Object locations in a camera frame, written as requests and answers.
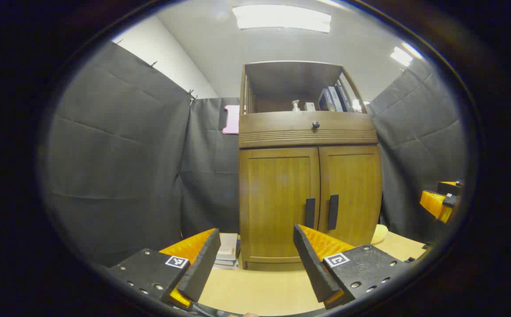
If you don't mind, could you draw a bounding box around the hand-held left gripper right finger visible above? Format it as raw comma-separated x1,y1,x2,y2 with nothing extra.
293,224,414,310

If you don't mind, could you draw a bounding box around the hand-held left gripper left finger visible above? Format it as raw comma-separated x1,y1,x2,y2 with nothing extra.
106,228,221,311

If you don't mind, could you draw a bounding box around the wooden cabinet door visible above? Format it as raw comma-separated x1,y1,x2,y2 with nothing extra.
318,145,382,247
246,147,321,261

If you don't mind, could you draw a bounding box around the wooden double-door shoe cabinet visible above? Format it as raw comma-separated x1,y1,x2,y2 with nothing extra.
238,60,383,271

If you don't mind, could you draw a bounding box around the small ceiling light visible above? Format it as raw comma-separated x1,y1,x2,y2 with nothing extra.
390,43,423,66

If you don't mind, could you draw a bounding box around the wooden drawer with dark knob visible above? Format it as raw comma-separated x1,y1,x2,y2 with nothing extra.
239,111,378,148

